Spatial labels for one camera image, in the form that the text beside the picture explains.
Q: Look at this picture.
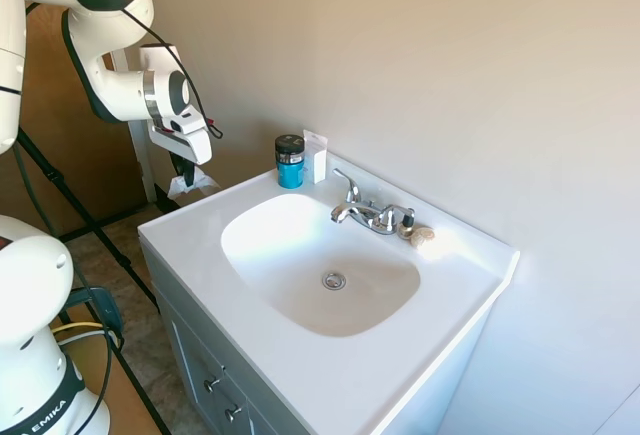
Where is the white tissue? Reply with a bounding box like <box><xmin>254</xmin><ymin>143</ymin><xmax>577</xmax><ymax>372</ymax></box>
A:
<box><xmin>166</xmin><ymin>164</ymin><xmax>221</xmax><ymax>201</ymax></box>

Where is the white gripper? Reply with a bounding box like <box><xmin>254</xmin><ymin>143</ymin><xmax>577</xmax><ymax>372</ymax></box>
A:
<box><xmin>148</xmin><ymin>123</ymin><xmax>214</xmax><ymax>192</ymax></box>

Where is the white cardboard package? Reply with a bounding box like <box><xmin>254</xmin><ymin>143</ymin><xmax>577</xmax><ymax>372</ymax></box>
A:
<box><xmin>301</xmin><ymin>129</ymin><xmax>330</xmax><ymax>186</ymax></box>

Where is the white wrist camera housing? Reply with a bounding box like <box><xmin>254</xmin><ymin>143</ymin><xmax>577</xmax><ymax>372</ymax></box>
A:
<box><xmin>162</xmin><ymin>108</ymin><xmax>210</xmax><ymax>137</ymax></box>

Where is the blue jar with black lid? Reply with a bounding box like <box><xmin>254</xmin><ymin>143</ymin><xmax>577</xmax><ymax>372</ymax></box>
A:
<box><xmin>274</xmin><ymin>134</ymin><xmax>307</xmax><ymax>190</ymax></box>

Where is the chrome two-handle faucet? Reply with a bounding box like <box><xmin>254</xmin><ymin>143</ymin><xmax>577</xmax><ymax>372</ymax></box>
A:
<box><xmin>329</xmin><ymin>168</ymin><xmax>416</xmax><ymax>237</ymax></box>

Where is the brown wooden door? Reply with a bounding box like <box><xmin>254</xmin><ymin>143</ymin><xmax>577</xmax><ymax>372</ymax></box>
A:
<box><xmin>0</xmin><ymin>2</ymin><xmax>151</xmax><ymax>242</ymax></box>

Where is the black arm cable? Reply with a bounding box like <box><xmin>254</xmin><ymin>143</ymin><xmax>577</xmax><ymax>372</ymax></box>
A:
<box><xmin>121</xmin><ymin>6</ymin><xmax>224</xmax><ymax>141</ymax></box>

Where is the black tripod stand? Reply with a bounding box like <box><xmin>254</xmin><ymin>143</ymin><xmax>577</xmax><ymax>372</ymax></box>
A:
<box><xmin>17</xmin><ymin>127</ymin><xmax>174</xmax><ymax>435</ymax></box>

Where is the white vanity sink top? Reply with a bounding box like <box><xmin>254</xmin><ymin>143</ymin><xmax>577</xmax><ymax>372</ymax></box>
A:
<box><xmin>137</xmin><ymin>152</ymin><xmax>522</xmax><ymax>435</ymax></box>

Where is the yellow cable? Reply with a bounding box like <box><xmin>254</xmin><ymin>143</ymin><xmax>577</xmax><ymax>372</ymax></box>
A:
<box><xmin>51</xmin><ymin>321</ymin><xmax>107</xmax><ymax>337</ymax></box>

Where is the small bottle with black cap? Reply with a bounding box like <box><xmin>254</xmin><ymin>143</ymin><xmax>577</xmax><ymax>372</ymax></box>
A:
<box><xmin>397</xmin><ymin>208</ymin><xmax>417</xmax><ymax>241</ymax></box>

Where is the black base cable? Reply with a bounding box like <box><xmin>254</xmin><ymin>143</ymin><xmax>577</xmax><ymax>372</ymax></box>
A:
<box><xmin>53</xmin><ymin>284</ymin><xmax>125</xmax><ymax>409</ymax></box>

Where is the grey vanity cabinet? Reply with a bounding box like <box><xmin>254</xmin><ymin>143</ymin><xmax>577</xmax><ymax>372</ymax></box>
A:
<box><xmin>141</xmin><ymin>242</ymin><xmax>496</xmax><ymax>435</ymax></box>

